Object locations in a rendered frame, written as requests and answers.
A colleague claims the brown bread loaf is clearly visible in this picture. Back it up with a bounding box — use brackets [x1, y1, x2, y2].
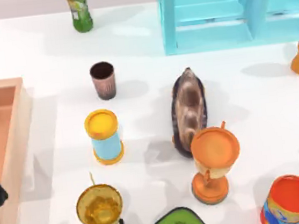
[164, 66, 213, 161]

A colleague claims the blue can with yellow lid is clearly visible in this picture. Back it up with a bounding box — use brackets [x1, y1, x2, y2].
[82, 107, 127, 168]

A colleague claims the brown cup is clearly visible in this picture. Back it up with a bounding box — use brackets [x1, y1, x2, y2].
[88, 60, 118, 102]

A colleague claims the orange trophy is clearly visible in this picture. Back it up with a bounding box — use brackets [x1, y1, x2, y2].
[185, 119, 247, 207]

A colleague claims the gold trophy with black base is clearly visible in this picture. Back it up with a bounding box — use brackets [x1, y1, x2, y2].
[72, 168, 129, 224]

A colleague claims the light blue rack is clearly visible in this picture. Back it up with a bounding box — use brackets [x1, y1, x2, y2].
[157, 0, 299, 57]

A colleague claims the green bottle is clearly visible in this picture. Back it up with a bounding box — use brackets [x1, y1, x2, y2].
[65, 0, 95, 34]

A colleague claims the salmon shallow box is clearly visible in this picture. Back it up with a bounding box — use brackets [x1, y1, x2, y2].
[0, 75, 47, 224]

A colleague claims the orange and blue can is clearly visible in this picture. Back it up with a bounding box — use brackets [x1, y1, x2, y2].
[256, 173, 299, 224]

